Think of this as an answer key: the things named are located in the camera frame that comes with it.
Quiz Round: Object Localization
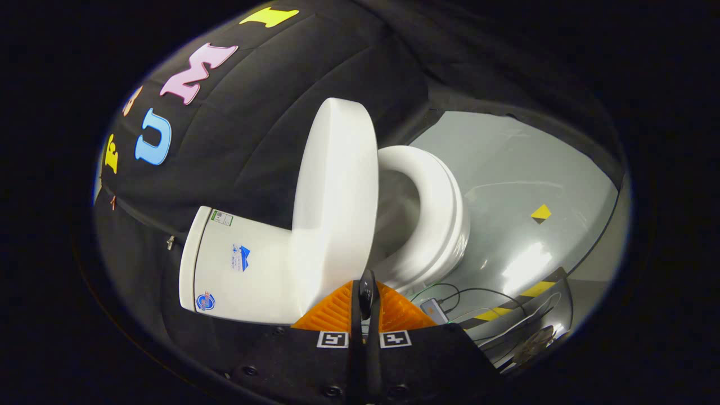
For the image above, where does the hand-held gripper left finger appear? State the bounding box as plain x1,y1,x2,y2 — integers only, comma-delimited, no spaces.
218,270,368,405

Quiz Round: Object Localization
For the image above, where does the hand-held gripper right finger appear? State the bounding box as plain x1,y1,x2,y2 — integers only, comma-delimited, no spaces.
367,270,502,405

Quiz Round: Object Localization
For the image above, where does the white toilet body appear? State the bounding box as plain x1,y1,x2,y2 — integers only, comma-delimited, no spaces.
178,166,472,326

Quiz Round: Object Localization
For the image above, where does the small grey device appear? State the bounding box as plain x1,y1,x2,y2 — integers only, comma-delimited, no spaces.
420,298,451,325

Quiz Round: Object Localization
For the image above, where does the black backdrop cloth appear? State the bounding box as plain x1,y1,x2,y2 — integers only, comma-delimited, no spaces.
93,0,626,389

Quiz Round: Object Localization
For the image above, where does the black cable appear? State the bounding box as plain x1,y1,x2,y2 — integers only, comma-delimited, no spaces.
439,287,529,318

